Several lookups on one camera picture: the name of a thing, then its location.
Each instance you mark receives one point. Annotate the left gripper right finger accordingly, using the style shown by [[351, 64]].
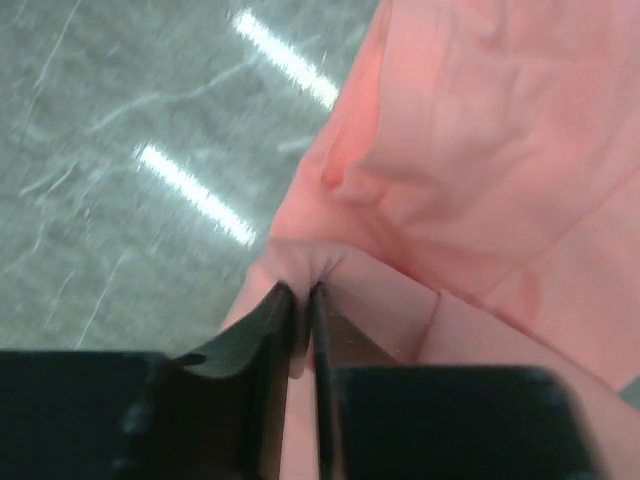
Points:
[[380, 419]]

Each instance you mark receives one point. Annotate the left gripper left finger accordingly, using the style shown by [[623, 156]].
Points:
[[215, 412]]

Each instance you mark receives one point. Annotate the pink t-shirt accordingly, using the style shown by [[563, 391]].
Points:
[[474, 197]]

